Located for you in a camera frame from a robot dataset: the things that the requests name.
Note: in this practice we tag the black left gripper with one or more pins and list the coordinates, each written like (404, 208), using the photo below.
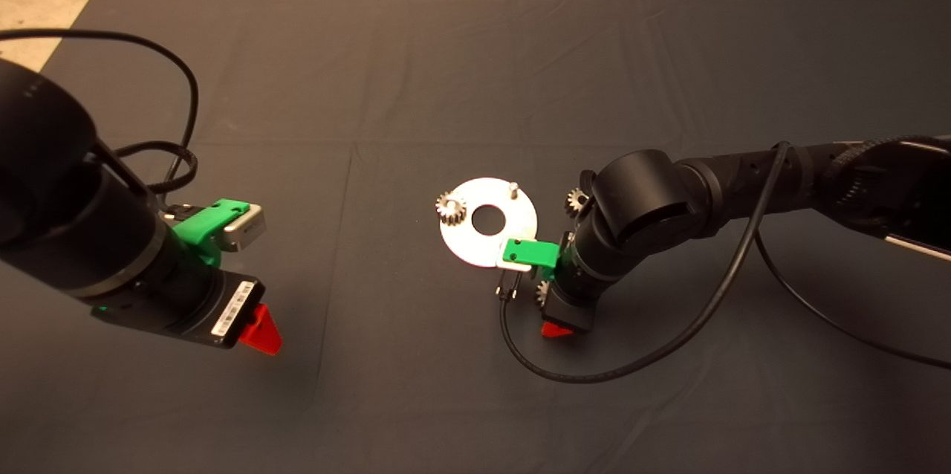
(200, 314)

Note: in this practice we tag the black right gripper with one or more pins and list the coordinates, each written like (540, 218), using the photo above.
(572, 310)

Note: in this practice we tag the small steel planetary gear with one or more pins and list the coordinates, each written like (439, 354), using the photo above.
(541, 294)
(573, 208)
(443, 215)

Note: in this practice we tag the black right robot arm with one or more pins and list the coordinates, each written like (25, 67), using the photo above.
(646, 199)

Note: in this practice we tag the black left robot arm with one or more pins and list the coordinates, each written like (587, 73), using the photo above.
(44, 162)

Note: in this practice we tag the round metal carrier plate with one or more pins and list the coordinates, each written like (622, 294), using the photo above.
(464, 240)

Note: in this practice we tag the dark grey table cloth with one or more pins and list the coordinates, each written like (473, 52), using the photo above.
(416, 50)

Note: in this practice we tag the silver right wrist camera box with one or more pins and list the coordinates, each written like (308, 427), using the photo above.
(516, 267)

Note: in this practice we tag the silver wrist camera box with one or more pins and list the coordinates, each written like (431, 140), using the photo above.
(516, 267)
(249, 229)

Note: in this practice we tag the green right camera mount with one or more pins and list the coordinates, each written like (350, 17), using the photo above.
(531, 252)

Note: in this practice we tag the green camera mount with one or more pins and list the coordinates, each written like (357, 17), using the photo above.
(200, 225)
(531, 252)

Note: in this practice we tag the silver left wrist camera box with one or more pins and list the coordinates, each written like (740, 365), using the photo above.
(249, 229)

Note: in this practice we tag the green left camera mount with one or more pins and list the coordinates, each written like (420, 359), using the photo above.
(200, 225)

